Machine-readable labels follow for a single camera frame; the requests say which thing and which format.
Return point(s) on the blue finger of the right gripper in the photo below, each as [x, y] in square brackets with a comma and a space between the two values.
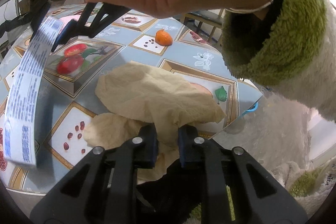
[67, 33]

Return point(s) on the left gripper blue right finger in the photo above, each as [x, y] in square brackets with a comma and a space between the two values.
[188, 149]

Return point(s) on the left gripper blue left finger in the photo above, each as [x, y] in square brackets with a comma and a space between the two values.
[147, 150]

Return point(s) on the brown paper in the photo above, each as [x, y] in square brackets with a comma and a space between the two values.
[136, 95]

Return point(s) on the small orange fruit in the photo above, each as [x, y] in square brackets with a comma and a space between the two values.
[163, 38]

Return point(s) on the blue white toothpaste box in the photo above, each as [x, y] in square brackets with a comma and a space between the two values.
[18, 140]

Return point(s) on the pink sponge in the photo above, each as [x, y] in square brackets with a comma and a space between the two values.
[67, 19]

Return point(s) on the blue plastic trash basket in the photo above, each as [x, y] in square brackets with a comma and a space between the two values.
[251, 109]

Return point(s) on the wooden chair right side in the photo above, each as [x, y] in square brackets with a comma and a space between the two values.
[213, 18]

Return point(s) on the patterned fruit tablecloth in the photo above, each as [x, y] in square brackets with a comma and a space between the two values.
[93, 91]

